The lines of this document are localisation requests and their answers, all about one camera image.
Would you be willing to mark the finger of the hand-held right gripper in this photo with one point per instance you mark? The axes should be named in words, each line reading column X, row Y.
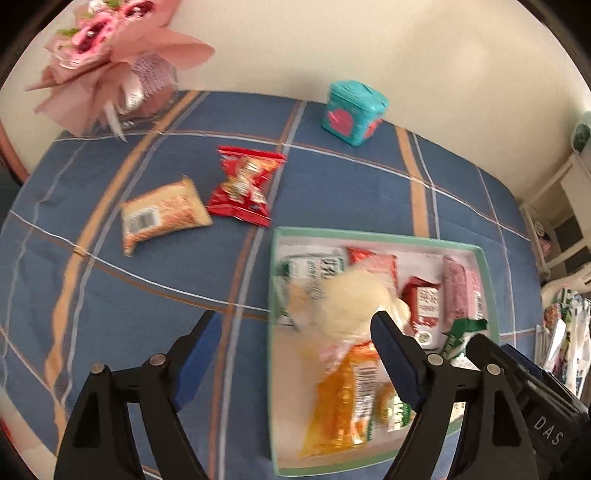
column 482, row 350
column 524, row 369

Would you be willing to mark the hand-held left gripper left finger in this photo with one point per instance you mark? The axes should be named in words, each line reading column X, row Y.
column 198, row 364

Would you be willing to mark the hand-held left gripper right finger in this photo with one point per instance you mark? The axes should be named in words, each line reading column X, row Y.
column 397, row 364

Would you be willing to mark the pink snack packet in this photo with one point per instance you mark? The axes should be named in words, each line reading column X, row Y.
column 461, row 290

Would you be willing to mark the red milk biscuit packet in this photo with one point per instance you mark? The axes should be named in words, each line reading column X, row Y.
column 422, row 300

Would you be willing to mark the orange cake packet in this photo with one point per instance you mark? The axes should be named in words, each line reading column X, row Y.
column 337, row 406

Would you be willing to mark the large white round pastry packet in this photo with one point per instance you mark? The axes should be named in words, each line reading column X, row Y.
column 355, row 300

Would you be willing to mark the green-rimmed white tray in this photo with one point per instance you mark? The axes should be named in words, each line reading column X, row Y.
column 284, row 392

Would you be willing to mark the long red cake packet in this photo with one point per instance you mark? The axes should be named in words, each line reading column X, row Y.
column 374, row 265

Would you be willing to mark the green white corn snack packet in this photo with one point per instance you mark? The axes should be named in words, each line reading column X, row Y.
column 309, row 267

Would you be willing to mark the colourful hanging bags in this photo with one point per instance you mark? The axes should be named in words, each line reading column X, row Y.
column 568, row 337

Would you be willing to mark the blue plaid tablecloth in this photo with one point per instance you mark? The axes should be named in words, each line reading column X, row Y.
column 138, row 300

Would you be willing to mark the beige bread packet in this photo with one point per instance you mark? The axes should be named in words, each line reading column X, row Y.
column 161, row 214

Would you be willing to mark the white shelf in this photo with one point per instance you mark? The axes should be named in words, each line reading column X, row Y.
column 554, row 198

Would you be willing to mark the red candy packet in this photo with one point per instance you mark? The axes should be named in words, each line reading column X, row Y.
column 240, row 189

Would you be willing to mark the pale green round gadget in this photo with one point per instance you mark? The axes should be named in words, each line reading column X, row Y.
column 582, row 134

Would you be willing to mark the teal tin box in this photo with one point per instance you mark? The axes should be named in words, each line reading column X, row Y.
column 351, row 113

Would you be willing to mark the clear square vase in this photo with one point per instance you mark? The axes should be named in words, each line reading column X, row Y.
column 157, row 74

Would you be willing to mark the pink flower bouquet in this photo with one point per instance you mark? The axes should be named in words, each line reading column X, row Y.
column 115, row 55

